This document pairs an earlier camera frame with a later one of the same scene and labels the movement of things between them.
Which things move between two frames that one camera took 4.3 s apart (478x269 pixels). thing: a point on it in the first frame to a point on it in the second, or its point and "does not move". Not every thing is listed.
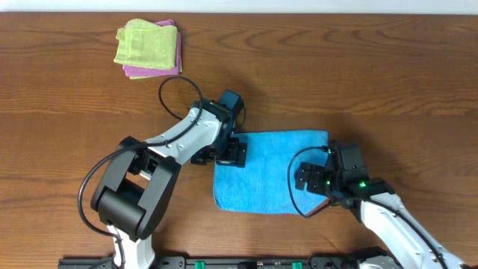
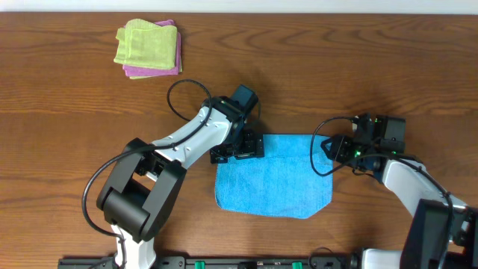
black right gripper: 315,178 to 337,149
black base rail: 223,262 does not move
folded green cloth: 143,44 does not move
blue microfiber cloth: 266,185 does not move
